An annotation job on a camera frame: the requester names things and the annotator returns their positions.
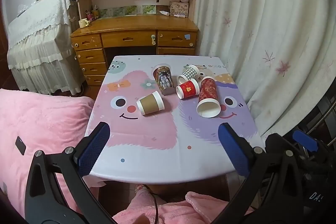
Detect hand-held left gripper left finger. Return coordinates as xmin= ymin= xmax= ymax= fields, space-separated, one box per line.
xmin=24 ymin=122 xmax=117 ymax=224

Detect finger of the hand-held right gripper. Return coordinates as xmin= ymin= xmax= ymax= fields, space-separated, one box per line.
xmin=265 ymin=133 xmax=298 ymax=159
xmin=292 ymin=130 xmax=320 ymax=153

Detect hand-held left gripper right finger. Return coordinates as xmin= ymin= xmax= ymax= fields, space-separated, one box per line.
xmin=211 ymin=123 xmax=305 ymax=224

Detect tall red patterned paper cup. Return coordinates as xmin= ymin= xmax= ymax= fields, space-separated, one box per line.
xmin=196 ymin=76 xmax=221 ymax=119

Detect brown paper cup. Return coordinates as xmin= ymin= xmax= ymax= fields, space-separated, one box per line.
xmin=136 ymin=91 xmax=165 ymax=117

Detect small red paper cup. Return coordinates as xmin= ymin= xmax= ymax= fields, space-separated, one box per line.
xmin=175 ymin=78 xmax=200 ymax=100

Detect beige cartoon paper cup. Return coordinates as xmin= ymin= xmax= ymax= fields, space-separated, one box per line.
xmin=196 ymin=65 xmax=215 ymax=81

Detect checked paper cup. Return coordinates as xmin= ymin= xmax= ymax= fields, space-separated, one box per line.
xmin=178 ymin=64 xmax=200 ymax=85

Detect dark printed paper cup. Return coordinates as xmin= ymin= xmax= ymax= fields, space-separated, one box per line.
xmin=153 ymin=63 xmax=175 ymax=96

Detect pink fleece blanket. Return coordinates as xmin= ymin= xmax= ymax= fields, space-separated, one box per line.
xmin=0 ymin=88 xmax=96 ymax=217

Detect pink patterned slipper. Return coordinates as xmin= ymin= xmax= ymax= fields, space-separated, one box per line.
xmin=134 ymin=184 xmax=151 ymax=195

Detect cartoon-print folding table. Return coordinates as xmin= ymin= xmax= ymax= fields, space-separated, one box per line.
xmin=84 ymin=55 xmax=266 ymax=185

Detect black rectangular patch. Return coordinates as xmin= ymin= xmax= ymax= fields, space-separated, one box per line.
xmin=15 ymin=136 xmax=27 ymax=156

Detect pink fleece robe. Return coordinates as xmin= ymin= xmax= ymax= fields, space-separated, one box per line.
xmin=112 ymin=183 xmax=256 ymax=224

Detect wide wooden desk drawer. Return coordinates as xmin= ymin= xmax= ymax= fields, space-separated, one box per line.
xmin=101 ymin=30 xmax=158 ymax=48

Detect lace-covered piano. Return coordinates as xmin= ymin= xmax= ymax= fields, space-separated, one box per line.
xmin=6 ymin=0 xmax=88 ymax=96

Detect white leaf print curtain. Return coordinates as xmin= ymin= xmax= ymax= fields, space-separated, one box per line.
xmin=195 ymin=0 xmax=336 ymax=141

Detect wooden desk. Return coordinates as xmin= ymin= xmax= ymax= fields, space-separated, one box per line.
xmin=70 ymin=15 xmax=200 ymax=86

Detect pen holder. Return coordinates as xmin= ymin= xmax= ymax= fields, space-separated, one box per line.
xmin=85 ymin=4 xmax=99 ymax=22

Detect landscape picture strip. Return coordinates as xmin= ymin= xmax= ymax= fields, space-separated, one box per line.
xmin=98 ymin=5 xmax=156 ymax=17

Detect kraft cardboard box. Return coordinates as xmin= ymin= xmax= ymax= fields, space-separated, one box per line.
xmin=169 ymin=1 xmax=190 ymax=17

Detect metal chair frame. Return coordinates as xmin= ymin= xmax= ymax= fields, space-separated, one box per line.
xmin=302 ymin=91 xmax=336 ymax=141

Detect black cable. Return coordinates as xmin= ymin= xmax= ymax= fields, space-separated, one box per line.
xmin=152 ymin=193 xmax=160 ymax=224

